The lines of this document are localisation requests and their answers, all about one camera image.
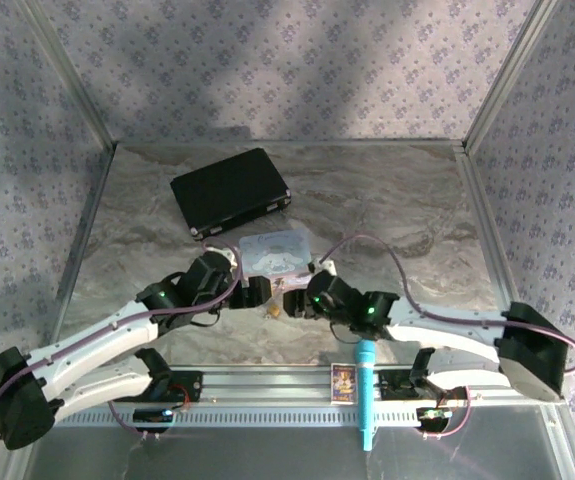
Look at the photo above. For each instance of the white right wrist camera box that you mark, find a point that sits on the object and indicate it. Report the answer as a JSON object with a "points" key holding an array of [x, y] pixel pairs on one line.
{"points": [[323, 265]]}

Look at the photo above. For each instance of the blue marker pen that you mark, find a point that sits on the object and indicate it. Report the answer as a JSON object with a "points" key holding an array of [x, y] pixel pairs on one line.
{"points": [[365, 390]]}

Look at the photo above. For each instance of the small brass padlock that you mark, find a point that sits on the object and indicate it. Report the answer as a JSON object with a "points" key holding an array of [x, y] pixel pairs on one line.
{"points": [[272, 312]]}

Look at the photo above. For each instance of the pastel cartoon plastic box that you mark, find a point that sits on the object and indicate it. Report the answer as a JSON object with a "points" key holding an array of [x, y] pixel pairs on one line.
{"points": [[277, 252]]}

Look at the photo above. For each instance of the black hard case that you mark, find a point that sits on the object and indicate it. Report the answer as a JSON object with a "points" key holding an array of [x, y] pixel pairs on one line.
{"points": [[229, 192]]}

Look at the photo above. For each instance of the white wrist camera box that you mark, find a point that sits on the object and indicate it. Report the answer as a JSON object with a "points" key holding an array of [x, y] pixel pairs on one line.
{"points": [[226, 255], [323, 265]]}

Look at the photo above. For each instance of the small black circuit board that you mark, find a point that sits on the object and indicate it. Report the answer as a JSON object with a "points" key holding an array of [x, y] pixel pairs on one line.
{"points": [[153, 415], [434, 415]]}

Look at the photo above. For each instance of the aluminium table edge rail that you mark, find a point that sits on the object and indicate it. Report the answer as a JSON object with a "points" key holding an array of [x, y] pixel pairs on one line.
{"points": [[487, 260]]}

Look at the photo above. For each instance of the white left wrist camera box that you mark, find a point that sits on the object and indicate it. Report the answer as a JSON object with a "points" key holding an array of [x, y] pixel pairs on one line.
{"points": [[226, 255]]}

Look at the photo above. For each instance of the aluminium corner post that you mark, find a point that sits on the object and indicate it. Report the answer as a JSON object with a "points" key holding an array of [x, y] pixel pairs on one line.
{"points": [[69, 75], [509, 75]]}

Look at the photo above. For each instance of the slotted aluminium base rail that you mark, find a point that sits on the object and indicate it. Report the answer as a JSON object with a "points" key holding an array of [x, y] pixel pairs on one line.
{"points": [[287, 395]]}

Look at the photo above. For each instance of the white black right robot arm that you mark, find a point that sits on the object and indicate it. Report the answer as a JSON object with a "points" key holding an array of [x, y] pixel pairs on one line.
{"points": [[467, 335]]}

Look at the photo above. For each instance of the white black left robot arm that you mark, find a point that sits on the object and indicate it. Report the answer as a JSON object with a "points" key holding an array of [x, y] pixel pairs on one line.
{"points": [[92, 350]]}

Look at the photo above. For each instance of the small printed card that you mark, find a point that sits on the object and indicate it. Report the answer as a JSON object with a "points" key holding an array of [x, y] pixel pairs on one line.
{"points": [[343, 384]]}

